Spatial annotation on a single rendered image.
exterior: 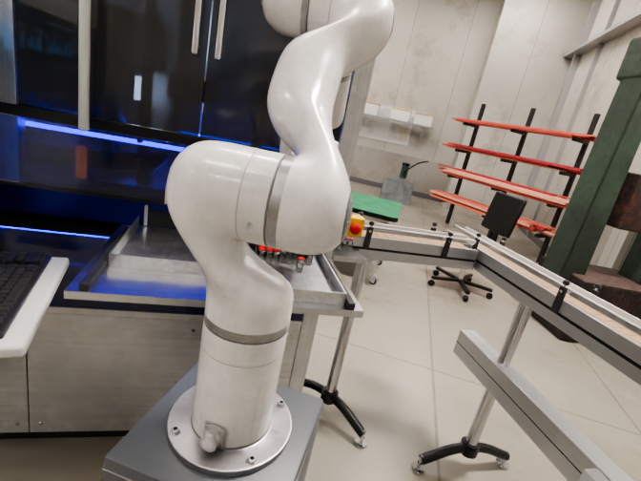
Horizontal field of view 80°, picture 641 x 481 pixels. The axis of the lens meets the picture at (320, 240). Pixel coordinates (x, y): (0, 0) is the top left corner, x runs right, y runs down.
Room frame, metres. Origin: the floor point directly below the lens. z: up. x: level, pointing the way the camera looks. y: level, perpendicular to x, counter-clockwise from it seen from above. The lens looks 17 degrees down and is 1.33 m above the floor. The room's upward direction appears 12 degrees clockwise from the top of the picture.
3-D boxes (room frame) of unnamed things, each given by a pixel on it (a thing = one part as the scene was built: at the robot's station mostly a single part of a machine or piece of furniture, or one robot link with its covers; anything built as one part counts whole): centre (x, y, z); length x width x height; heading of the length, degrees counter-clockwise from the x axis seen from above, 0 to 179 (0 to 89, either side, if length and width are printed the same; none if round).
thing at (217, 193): (0.48, 0.11, 1.16); 0.19 x 0.12 x 0.24; 87
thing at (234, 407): (0.48, 0.08, 0.95); 0.19 x 0.19 x 0.18
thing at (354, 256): (1.39, -0.10, 0.87); 0.14 x 0.13 x 0.02; 16
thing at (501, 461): (1.38, -0.82, 0.07); 0.50 x 0.08 x 0.14; 106
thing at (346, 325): (1.52, -0.19, 0.46); 0.09 x 0.09 x 0.77; 16
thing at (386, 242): (1.56, -0.33, 0.92); 0.69 x 0.15 x 0.16; 106
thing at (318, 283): (1.05, 0.07, 0.90); 0.34 x 0.26 x 0.04; 16
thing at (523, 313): (1.38, -0.82, 0.46); 0.09 x 0.09 x 0.77; 16
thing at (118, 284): (1.05, 0.25, 0.87); 0.70 x 0.48 x 0.02; 106
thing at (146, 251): (1.07, 0.43, 0.90); 0.34 x 0.26 x 0.04; 16
